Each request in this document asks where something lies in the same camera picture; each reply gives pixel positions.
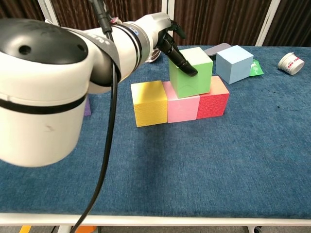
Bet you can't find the white table frame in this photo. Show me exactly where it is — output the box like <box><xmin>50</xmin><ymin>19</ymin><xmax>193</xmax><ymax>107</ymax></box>
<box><xmin>0</xmin><ymin>213</ymin><xmax>311</xmax><ymax>233</ymax></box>

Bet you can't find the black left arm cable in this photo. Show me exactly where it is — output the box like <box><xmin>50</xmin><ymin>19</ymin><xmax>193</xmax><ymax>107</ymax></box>
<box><xmin>71</xmin><ymin>0</ymin><xmax>121</xmax><ymax>233</ymax></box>

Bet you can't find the small orange object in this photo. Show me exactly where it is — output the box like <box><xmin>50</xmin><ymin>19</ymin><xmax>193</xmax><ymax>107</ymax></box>
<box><xmin>77</xmin><ymin>225</ymin><xmax>97</xmax><ymax>233</ymax></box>

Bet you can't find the white partition post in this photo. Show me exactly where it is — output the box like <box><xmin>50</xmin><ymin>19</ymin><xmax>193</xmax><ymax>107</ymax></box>
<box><xmin>161</xmin><ymin>0</ymin><xmax>175</xmax><ymax>21</ymax></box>
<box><xmin>37</xmin><ymin>0</ymin><xmax>53</xmax><ymax>23</ymax></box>
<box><xmin>255</xmin><ymin>0</ymin><xmax>281</xmax><ymax>47</ymax></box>

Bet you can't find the grey plastic spatula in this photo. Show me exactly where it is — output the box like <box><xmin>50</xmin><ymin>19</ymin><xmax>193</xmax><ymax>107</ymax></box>
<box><xmin>203</xmin><ymin>43</ymin><xmax>231</xmax><ymax>58</ymax></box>

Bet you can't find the green printed packet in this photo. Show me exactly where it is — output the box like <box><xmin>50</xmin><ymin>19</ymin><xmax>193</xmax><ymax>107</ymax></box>
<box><xmin>247</xmin><ymin>59</ymin><xmax>264</xmax><ymax>78</ymax></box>

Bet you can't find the green foam cube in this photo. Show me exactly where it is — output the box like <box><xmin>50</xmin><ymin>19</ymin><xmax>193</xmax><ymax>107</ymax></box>
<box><xmin>169</xmin><ymin>47</ymin><xmax>214</xmax><ymax>99</ymax></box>

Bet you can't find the small white jar red label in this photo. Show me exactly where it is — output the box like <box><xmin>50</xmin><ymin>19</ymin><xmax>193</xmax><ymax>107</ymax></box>
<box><xmin>277</xmin><ymin>51</ymin><xmax>305</xmax><ymax>75</ymax></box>

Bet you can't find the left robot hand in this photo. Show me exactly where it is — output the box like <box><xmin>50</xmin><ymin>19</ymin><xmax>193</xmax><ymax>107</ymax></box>
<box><xmin>145</xmin><ymin>13</ymin><xmax>199</xmax><ymax>77</ymax></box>

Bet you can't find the red foam cube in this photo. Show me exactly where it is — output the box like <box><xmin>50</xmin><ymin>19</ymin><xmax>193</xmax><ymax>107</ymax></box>
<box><xmin>196</xmin><ymin>75</ymin><xmax>230</xmax><ymax>120</ymax></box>

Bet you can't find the purple foam cube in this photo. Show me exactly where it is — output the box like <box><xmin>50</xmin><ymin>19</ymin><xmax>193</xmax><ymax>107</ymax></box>
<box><xmin>84</xmin><ymin>98</ymin><xmax>92</xmax><ymax>117</ymax></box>

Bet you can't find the pink foam cube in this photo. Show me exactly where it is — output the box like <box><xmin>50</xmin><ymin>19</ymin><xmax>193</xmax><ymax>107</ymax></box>
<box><xmin>162</xmin><ymin>81</ymin><xmax>200</xmax><ymax>124</ymax></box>

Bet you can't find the yellow pink block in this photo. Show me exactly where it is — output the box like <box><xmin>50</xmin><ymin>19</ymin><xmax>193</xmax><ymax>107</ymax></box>
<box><xmin>130</xmin><ymin>80</ymin><xmax>168</xmax><ymax>128</ymax></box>

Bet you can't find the steel ladle black handle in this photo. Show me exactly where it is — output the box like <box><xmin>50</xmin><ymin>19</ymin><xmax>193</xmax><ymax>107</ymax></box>
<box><xmin>145</xmin><ymin>48</ymin><xmax>161</xmax><ymax>63</ymax></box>

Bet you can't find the light blue foam cube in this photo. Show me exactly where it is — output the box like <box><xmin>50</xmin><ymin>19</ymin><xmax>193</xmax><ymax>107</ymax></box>
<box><xmin>216</xmin><ymin>45</ymin><xmax>254</xmax><ymax>85</ymax></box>

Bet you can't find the blue velvet table cloth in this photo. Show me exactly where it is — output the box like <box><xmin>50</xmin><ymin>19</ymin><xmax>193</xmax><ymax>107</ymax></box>
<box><xmin>0</xmin><ymin>45</ymin><xmax>311</xmax><ymax>219</ymax></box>

